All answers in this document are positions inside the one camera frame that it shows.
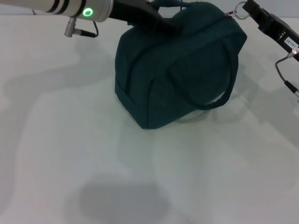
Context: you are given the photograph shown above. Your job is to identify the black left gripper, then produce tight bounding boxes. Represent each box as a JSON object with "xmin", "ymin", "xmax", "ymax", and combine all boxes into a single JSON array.
[{"xmin": 107, "ymin": 0, "xmax": 182, "ymax": 34}]

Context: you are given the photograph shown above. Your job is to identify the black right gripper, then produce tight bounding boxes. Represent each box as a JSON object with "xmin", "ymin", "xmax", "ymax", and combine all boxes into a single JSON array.
[{"xmin": 242, "ymin": 0, "xmax": 299, "ymax": 54}]

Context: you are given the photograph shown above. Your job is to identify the silver zipper pull ring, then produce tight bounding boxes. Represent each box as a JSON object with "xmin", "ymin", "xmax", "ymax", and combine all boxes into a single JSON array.
[{"xmin": 225, "ymin": 1, "xmax": 251, "ymax": 21}]

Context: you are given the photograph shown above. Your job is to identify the dark teal insulated lunch bag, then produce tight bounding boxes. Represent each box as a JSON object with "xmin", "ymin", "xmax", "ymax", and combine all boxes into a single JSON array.
[{"xmin": 114, "ymin": 0, "xmax": 248, "ymax": 130}]

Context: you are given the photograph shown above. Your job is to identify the right arm cable with connector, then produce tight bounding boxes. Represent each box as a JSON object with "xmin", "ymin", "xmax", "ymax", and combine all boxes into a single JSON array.
[{"xmin": 274, "ymin": 48, "xmax": 299, "ymax": 97}]

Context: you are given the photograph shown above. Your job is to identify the arm cable with connector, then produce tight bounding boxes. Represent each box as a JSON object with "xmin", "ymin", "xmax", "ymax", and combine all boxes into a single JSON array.
[
  {"xmin": 274, "ymin": 48, "xmax": 299, "ymax": 97},
  {"xmin": 64, "ymin": 17, "xmax": 99, "ymax": 38}
]

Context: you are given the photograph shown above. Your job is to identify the left arm cable with connector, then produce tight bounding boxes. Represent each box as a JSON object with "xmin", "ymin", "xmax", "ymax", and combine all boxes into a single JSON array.
[{"xmin": 64, "ymin": 17, "xmax": 99, "ymax": 38}]

